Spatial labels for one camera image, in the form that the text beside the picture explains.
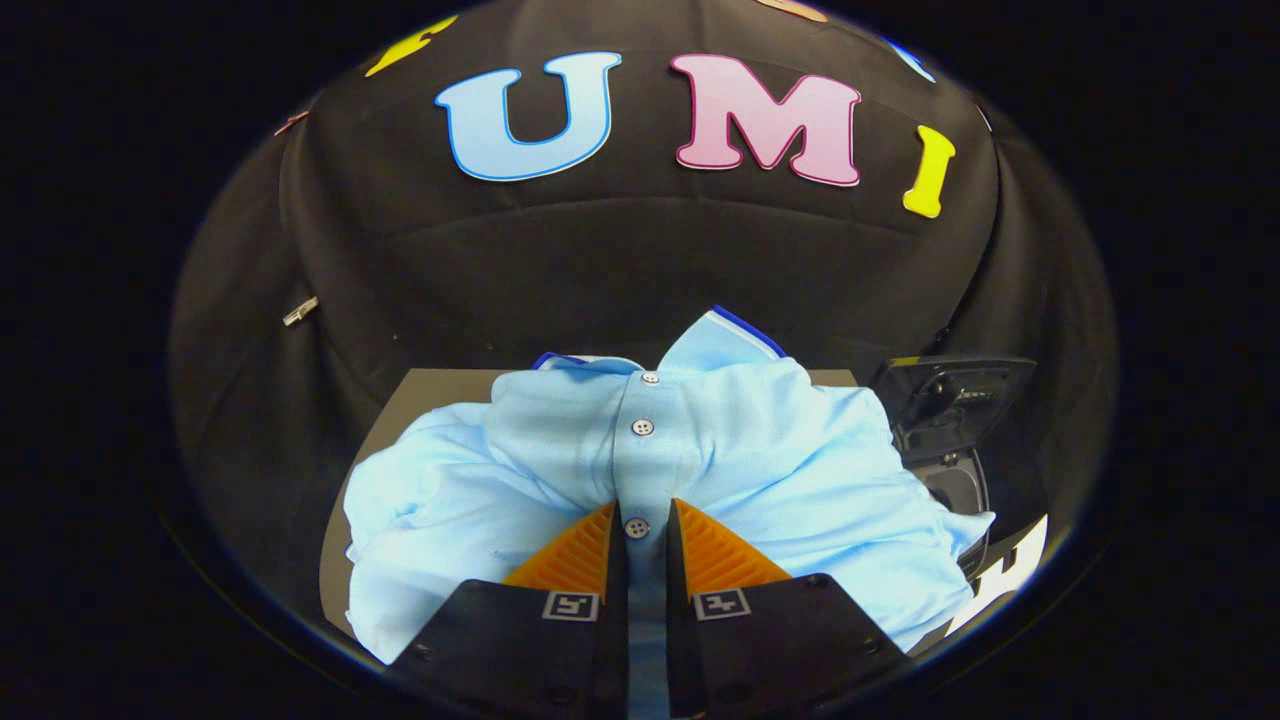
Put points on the black backdrop cloth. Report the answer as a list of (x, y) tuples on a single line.
[(640, 260)]

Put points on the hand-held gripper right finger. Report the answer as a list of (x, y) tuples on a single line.
[(678, 620)]

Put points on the silver clip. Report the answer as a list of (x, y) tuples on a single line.
[(300, 310)]

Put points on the grey washing machine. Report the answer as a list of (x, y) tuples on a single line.
[(960, 490)]

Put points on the white sheet with black print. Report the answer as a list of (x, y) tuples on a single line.
[(1010, 575)]

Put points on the light blue polo shirt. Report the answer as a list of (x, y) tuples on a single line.
[(780, 470)]

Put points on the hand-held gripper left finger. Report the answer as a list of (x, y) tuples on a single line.
[(619, 620)]

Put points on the copper clip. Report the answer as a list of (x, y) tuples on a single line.
[(290, 122)]

